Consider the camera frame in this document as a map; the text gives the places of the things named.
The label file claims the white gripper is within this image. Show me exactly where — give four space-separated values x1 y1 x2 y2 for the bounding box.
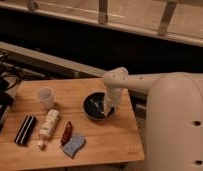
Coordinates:
99 88 123 117

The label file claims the black ceramic bowl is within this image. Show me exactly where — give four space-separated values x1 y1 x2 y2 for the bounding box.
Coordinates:
83 92 115 120

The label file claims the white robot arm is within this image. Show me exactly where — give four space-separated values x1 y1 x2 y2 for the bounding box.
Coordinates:
102 67 203 171

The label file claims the blue sponge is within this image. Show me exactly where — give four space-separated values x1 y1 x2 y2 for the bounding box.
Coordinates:
63 134 86 158

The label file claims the red brown small packet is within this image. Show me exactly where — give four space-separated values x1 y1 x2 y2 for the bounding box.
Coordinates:
60 122 73 146

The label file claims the white plastic bottle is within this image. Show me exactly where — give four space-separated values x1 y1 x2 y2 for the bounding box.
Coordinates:
37 109 59 149

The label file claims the wooden table board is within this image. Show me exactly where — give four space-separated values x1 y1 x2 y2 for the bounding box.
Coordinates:
0 78 144 171

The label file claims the clear plastic cup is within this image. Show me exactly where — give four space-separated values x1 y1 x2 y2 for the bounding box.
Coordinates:
36 87 54 110

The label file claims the black box with white stripes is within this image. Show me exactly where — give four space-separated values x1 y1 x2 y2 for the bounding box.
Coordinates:
14 115 37 145

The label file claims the black cables and equipment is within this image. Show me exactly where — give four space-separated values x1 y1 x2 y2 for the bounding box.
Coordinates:
0 52 23 146

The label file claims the metal rail frame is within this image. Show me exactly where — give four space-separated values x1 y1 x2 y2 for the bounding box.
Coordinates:
0 0 203 47

